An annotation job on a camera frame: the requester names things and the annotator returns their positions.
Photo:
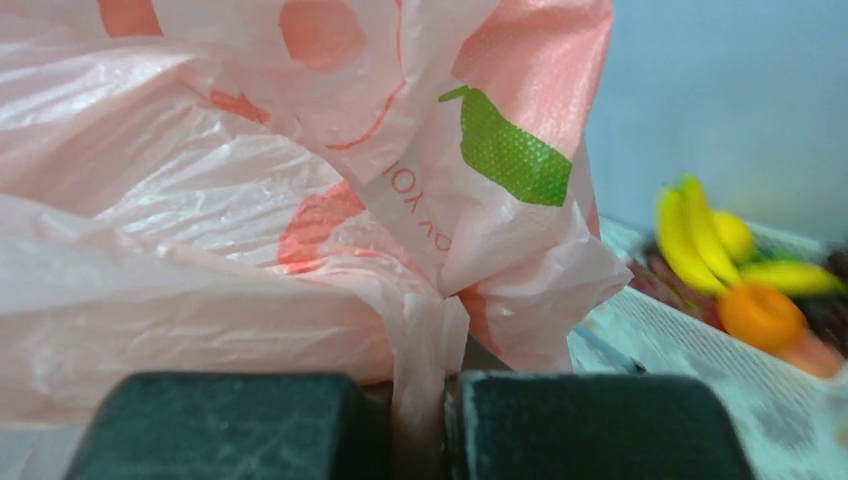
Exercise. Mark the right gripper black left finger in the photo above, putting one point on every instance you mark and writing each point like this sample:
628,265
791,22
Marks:
179,425

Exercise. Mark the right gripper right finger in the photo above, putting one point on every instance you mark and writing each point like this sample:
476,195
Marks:
509,425

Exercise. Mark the pink plastic grocery bag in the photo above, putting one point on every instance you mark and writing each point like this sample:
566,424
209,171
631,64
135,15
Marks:
283,186

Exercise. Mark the yellow banana bunch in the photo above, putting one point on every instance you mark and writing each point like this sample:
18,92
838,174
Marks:
687,237

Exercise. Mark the orange fruit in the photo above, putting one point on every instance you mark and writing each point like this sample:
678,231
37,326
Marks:
762,317

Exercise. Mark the single yellow banana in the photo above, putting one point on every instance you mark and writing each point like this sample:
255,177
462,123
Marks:
794,278

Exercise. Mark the dark red grapes bunch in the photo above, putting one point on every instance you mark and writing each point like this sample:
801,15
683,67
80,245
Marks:
827,315

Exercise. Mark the red grapes in basket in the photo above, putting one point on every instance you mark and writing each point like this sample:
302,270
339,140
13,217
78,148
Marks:
653,277

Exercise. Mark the white perforated fruit basket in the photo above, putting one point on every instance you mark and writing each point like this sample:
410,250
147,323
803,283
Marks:
752,368

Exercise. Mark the yellow lemon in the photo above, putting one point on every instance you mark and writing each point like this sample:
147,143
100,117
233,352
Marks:
735,236

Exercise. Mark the pink peach fruit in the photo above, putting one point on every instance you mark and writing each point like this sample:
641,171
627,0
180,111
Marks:
813,356

